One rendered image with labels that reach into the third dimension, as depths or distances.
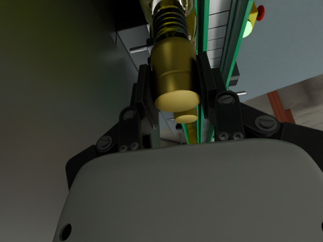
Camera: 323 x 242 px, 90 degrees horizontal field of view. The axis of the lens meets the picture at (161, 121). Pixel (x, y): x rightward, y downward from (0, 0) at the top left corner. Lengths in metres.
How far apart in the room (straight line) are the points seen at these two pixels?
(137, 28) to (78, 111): 0.31
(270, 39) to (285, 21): 0.07
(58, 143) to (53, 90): 0.05
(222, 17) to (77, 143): 0.42
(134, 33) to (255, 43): 0.50
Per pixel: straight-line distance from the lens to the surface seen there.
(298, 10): 0.77
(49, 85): 0.19
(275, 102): 2.48
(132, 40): 0.49
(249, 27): 0.58
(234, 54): 0.46
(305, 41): 0.92
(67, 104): 0.20
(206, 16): 0.36
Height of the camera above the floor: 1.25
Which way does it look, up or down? 22 degrees down
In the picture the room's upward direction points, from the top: 176 degrees clockwise
